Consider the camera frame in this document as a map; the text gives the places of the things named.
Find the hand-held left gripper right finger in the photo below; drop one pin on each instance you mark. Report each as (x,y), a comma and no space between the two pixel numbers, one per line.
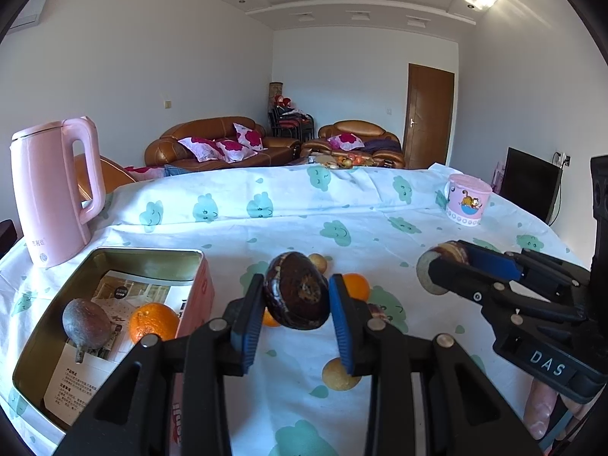
(342,325)

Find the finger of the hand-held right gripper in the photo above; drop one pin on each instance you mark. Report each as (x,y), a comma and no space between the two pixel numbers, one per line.
(491,260)
(465,282)

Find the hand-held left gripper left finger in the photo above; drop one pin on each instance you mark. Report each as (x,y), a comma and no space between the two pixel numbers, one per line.
(249,325)

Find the orange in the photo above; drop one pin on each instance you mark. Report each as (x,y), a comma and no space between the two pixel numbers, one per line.
(152,320)
(270,319)
(357,287)

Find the brown round passion fruit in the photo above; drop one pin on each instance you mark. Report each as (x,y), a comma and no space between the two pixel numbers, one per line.
(424,270)

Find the dark wrinkled passion fruit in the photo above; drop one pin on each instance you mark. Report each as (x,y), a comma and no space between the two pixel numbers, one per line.
(297,294)

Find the pink metal tin box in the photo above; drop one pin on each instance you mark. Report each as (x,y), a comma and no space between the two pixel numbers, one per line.
(142,259)

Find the person's right hand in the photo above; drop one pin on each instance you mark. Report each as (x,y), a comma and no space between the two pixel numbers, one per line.
(539,408)

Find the small yellow brown fruit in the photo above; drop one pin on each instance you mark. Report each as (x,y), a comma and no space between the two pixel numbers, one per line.
(335,377)
(319,263)

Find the pink cartoon cup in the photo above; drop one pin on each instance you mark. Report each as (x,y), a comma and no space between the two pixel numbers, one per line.
(468,199)

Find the black television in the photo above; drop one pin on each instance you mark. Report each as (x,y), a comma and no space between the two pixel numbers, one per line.
(527,183)

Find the white cloud print tablecloth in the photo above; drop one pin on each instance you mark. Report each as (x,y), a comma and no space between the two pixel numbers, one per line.
(285,228)

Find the brown wooden door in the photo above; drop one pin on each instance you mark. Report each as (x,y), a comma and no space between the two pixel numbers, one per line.
(427,118)

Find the dark purple cloth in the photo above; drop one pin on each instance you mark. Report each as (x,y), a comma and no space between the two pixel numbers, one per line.
(382,145)

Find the grey purple passion fruit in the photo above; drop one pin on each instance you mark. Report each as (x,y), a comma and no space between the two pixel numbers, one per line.
(85,323)

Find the snacks on coffee table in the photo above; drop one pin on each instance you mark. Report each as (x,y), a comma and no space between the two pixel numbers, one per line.
(342,159)

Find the pink flower pillow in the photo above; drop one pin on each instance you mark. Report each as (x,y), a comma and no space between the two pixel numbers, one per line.
(249,135)
(346,141)
(199,148)
(235,150)

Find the printed paper leaflet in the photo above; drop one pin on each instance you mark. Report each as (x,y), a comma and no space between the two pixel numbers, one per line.
(80,384)

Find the brown leather armchair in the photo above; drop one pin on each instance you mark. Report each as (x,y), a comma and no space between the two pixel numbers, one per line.
(356,128)

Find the long brown leather sofa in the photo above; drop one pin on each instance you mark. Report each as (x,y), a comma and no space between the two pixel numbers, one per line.
(209,128)

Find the brown leather chair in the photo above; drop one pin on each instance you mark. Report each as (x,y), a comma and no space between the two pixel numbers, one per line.
(114,171)

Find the stacked dark chairs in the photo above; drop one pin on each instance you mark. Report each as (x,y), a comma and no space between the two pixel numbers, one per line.
(289,123)

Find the red plush toy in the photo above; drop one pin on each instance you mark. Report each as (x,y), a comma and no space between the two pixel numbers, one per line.
(281,100)

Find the tall woven basket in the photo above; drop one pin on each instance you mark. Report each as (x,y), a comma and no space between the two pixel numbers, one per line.
(275,89)

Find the pink electric kettle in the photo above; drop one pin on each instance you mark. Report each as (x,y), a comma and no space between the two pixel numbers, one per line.
(42,199)

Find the white air conditioner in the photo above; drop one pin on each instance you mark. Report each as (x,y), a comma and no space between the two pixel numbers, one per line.
(31,9)

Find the wall power socket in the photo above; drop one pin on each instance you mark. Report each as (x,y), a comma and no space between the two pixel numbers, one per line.
(564,158)

